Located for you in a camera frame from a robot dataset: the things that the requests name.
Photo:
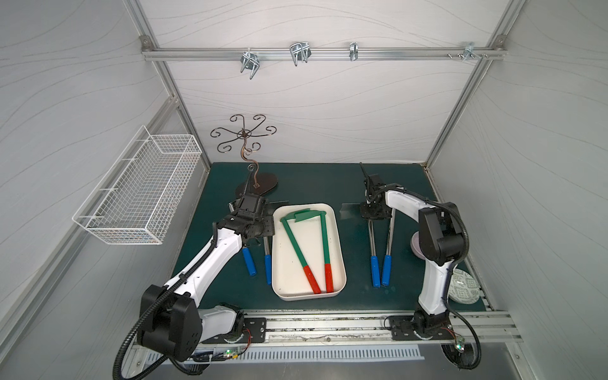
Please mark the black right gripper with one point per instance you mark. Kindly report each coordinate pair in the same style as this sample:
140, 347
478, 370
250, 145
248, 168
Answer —
376, 210

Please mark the brown metal hook stand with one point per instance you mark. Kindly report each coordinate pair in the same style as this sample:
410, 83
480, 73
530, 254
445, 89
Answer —
245, 138

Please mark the metal clamp hook middle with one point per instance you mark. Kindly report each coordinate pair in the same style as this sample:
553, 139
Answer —
300, 52

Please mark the white wire basket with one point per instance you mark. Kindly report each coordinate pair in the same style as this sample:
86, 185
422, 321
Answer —
136, 200

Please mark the aluminium cross rail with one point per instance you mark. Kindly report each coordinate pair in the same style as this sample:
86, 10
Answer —
225, 54

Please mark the purple bowl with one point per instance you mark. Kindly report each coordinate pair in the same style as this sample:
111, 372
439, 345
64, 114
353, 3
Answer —
415, 246

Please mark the green patterned bowl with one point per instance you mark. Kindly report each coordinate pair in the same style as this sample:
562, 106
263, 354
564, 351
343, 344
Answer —
463, 289

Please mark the white storage tray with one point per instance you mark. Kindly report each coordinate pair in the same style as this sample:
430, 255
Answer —
288, 279

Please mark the metal clamp hook small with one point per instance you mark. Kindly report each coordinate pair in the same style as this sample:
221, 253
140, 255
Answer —
353, 51

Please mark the white vented cable duct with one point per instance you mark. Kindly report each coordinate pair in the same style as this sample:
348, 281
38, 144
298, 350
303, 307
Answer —
329, 354

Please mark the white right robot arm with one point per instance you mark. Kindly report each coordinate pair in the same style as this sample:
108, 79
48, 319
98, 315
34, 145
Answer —
443, 239

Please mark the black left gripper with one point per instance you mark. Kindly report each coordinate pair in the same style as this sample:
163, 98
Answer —
259, 227

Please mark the metal clamp hook left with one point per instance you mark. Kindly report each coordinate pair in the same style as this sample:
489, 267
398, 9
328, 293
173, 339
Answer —
250, 62

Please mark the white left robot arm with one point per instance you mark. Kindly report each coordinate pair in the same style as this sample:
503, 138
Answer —
170, 322

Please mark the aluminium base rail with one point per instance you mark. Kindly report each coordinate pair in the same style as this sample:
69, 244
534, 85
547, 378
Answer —
345, 327

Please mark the metal clamp hook right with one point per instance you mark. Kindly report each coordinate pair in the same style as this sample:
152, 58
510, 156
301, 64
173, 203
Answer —
468, 53

